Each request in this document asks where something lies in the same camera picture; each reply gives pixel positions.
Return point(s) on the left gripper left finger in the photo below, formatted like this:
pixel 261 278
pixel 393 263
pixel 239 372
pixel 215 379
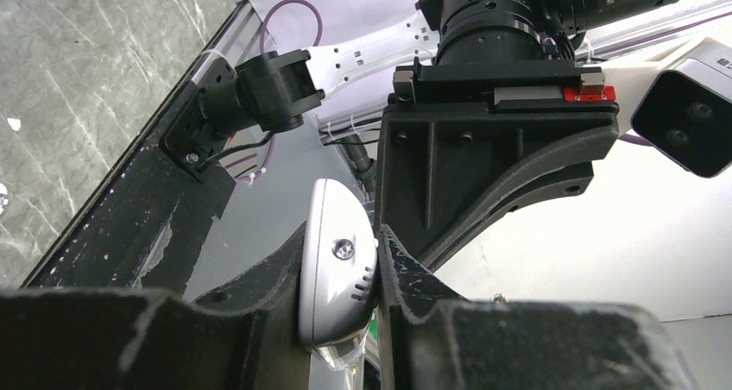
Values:
pixel 241 335

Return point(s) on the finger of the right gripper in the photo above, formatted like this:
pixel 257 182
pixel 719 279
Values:
pixel 446 172

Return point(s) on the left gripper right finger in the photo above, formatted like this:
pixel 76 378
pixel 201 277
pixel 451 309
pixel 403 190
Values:
pixel 431 337

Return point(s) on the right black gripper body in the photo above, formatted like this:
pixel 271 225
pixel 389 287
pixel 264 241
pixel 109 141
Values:
pixel 530 85

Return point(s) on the white remote control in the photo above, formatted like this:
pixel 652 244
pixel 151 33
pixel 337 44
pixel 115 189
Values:
pixel 337 276

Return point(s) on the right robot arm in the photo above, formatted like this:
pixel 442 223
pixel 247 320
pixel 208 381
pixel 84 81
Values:
pixel 274 91

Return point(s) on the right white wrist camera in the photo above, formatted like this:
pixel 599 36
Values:
pixel 678 102

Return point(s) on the aluminium rail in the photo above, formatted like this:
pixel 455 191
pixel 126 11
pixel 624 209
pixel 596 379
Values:
pixel 236 40

